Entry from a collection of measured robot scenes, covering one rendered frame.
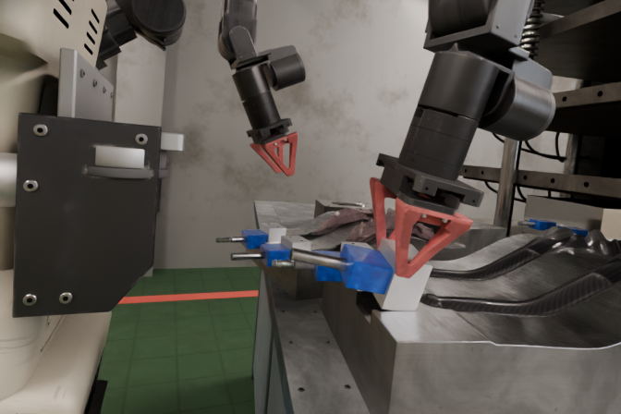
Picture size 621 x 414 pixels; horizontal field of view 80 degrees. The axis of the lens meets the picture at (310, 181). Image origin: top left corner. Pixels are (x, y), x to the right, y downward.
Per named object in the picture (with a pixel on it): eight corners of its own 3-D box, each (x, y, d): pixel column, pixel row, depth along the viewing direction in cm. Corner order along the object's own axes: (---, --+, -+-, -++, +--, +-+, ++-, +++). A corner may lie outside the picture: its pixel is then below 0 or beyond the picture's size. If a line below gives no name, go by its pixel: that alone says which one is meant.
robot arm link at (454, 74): (426, 40, 34) (471, 37, 29) (479, 63, 37) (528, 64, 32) (401, 113, 36) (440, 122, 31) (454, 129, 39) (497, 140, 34)
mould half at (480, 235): (295, 300, 59) (301, 232, 58) (245, 253, 81) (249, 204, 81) (500, 277, 82) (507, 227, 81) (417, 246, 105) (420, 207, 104)
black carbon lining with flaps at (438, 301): (427, 330, 37) (438, 237, 36) (372, 274, 53) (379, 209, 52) (700, 331, 44) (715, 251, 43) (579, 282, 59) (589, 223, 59)
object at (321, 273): (271, 291, 45) (274, 248, 45) (268, 277, 50) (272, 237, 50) (373, 294, 47) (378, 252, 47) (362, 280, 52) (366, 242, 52)
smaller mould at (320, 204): (322, 227, 117) (324, 205, 117) (313, 218, 132) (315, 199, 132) (382, 231, 121) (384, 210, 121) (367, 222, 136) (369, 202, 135)
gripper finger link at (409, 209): (412, 260, 40) (443, 178, 39) (445, 296, 34) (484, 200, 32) (355, 247, 39) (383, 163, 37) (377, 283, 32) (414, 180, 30)
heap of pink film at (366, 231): (348, 254, 67) (353, 212, 66) (304, 231, 82) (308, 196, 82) (451, 249, 79) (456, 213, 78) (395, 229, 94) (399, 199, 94)
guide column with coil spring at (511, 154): (485, 334, 132) (537, -47, 122) (476, 326, 138) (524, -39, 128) (499, 334, 133) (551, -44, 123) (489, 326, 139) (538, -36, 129)
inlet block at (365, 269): (286, 292, 34) (302, 238, 33) (281, 266, 38) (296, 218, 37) (414, 314, 37) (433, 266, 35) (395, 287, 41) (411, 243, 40)
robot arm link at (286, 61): (219, 41, 69) (225, 29, 61) (274, 24, 73) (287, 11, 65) (243, 103, 72) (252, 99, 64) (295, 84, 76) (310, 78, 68)
